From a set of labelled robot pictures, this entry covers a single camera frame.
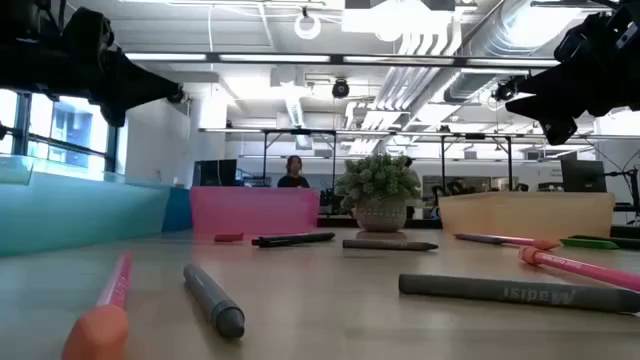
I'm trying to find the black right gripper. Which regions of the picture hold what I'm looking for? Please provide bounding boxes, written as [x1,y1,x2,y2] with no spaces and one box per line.
[504,14,640,147]

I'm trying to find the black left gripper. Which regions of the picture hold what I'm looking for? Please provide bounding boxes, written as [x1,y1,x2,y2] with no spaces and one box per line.
[52,7,174,128]

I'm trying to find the pink pencil with orange eraser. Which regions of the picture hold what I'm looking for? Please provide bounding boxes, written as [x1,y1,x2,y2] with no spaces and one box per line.
[518,245,640,294]
[453,232,562,251]

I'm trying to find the thin black pen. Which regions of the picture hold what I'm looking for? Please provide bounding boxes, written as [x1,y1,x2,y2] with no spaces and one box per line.
[569,234,640,250]

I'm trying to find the dark grey marker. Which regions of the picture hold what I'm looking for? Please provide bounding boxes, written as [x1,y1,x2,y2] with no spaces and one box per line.
[342,238,440,252]

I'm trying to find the thick black pen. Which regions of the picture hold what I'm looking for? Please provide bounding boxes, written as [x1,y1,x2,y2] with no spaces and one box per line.
[250,231,337,249]

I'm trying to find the coral pencil with orange eraser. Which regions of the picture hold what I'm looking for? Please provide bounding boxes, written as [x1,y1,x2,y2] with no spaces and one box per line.
[60,251,134,360]

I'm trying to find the blue plastic bin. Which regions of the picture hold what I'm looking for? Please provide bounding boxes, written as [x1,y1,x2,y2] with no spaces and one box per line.
[160,185,194,234]

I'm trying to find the teal plastic bin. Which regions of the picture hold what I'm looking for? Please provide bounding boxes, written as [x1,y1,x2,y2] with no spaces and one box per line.
[0,154,172,257]

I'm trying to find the pink plastic bin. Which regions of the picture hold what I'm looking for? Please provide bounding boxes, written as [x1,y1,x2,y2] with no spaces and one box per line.
[189,185,321,236]

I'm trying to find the person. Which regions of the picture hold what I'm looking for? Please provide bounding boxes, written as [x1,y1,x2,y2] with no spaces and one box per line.
[276,154,312,189]

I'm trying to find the green potted plant white pot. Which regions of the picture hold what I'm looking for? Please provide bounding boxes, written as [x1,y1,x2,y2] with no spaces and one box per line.
[333,152,423,234]

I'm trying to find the black beam with light strips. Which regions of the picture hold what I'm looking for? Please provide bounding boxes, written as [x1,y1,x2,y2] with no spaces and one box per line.
[119,51,561,70]

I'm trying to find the window with black frame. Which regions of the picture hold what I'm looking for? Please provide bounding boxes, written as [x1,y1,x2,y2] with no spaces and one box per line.
[0,89,129,181]

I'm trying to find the silver ventilation duct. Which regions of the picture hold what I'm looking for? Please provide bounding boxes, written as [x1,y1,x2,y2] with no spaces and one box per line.
[439,0,586,106]

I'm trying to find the black aluminium table frame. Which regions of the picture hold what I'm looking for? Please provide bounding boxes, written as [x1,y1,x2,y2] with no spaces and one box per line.
[317,214,640,242]

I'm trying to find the white ring light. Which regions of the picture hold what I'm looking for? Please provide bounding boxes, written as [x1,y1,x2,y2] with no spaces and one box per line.
[293,12,322,41]

